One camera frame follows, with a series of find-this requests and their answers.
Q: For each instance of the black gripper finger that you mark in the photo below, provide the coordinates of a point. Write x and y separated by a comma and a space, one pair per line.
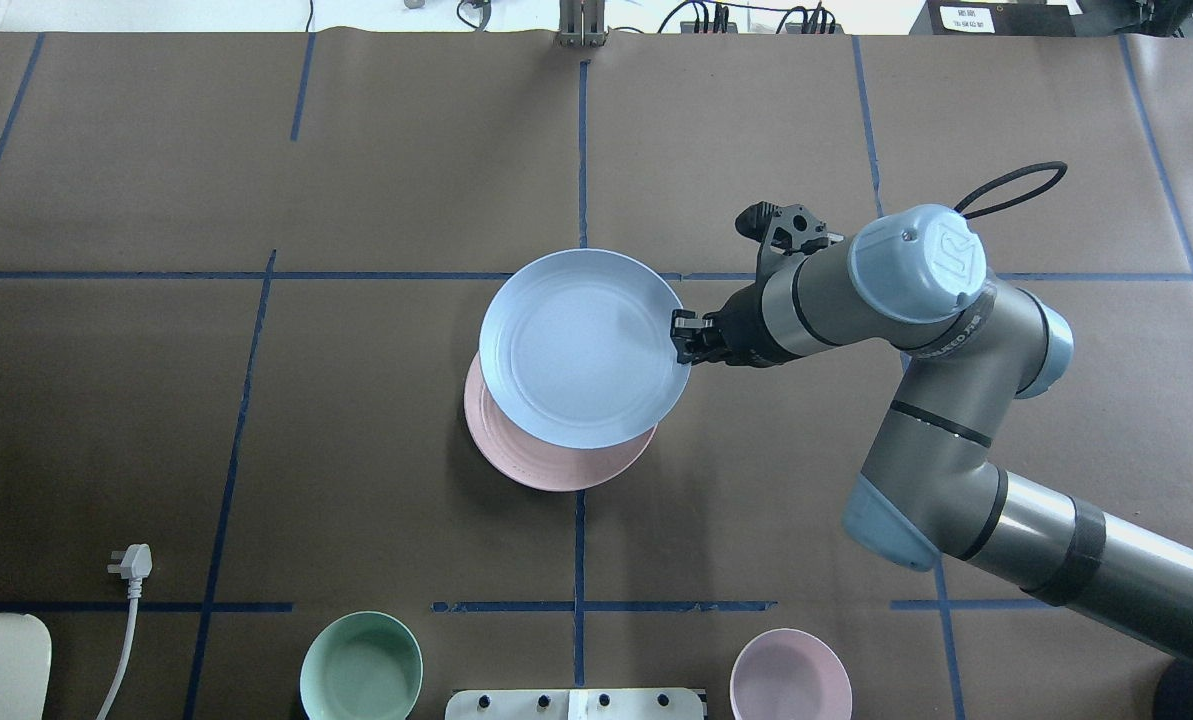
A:
696, 338

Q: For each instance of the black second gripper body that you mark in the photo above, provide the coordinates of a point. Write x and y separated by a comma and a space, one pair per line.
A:
743, 327

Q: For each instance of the blue plate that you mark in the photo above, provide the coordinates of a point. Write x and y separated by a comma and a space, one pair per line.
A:
575, 348

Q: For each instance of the pink plate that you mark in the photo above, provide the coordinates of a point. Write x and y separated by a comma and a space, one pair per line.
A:
534, 463

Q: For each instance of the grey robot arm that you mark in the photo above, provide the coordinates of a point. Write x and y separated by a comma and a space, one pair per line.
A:
918, 279

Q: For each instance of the pink bowl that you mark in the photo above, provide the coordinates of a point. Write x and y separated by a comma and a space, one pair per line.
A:
789, 674

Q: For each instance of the black label box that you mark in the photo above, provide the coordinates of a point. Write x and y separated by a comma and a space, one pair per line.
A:
993, 18

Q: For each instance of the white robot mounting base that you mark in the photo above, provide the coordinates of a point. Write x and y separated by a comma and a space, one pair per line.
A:
578, 703

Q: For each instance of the green bowl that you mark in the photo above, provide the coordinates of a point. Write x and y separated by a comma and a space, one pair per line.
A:
366, 665

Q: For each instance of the dark blue pot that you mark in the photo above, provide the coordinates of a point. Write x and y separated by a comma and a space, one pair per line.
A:
1173, 693

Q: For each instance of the cream toaster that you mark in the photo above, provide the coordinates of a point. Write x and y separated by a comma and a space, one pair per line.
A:
25, 665

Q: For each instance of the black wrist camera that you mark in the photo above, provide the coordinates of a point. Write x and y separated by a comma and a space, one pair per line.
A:
786, 235

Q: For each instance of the aluminium frame post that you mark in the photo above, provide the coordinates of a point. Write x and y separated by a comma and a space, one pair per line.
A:
582, 23

